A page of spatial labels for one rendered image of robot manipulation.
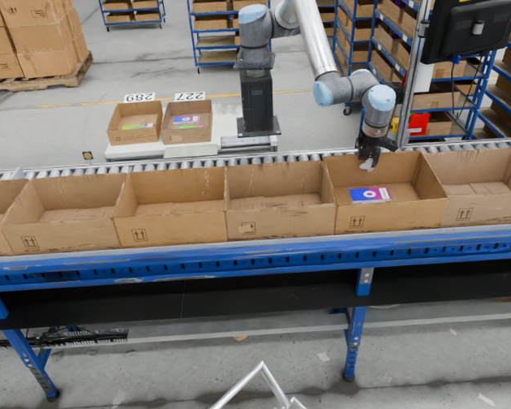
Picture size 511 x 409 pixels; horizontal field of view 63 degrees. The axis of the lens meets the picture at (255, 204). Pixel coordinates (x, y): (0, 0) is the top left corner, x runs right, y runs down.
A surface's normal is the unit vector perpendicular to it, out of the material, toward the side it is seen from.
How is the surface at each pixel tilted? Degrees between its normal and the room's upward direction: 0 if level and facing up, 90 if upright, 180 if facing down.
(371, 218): 95
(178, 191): 89
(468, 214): 90
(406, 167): 95
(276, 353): 0
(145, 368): 0
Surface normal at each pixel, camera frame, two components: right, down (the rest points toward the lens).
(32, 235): 0.04, 0.62
